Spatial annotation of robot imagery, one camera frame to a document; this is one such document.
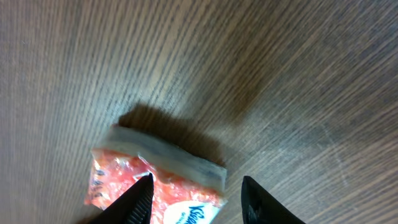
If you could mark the small red white box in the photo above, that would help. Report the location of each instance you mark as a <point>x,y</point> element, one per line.
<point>187,189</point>

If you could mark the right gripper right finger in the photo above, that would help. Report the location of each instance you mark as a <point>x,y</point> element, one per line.
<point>260,207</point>

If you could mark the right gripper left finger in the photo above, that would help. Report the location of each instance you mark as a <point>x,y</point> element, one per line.
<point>133,207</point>

